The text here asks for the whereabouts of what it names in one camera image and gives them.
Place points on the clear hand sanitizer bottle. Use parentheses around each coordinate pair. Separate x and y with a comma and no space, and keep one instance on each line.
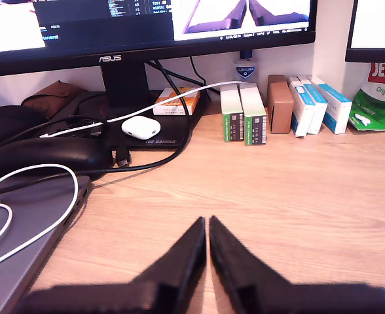
(245,70)

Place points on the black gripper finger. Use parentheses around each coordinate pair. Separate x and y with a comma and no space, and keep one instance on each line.
(182,268)
(235,268)

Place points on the black USB plug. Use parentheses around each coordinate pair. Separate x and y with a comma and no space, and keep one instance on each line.
(122,158)

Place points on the black ASUS monitor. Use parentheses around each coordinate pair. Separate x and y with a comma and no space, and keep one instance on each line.
(127,49)

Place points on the black hard glasses case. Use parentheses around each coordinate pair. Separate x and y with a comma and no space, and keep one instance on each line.
(48,157)

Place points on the brown leather pouch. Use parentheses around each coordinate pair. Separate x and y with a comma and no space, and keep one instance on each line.
(53,96)

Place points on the orange and white box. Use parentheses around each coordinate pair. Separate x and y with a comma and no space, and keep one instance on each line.
(171,106)

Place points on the white earbuds case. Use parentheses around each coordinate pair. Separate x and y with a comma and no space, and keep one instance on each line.
(140,126)

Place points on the green chewing gum bag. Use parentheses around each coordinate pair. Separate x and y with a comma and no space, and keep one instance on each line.
(376,104)

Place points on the black Huawei monitor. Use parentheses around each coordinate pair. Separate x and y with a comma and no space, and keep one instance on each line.
(376,29)

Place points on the black soft pouch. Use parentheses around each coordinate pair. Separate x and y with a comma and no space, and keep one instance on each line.
(9,126)

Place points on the brown cardboard box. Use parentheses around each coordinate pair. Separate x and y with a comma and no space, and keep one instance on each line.
(280,111)

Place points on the grey laptop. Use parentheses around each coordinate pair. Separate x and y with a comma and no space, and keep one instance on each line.
(25,229)

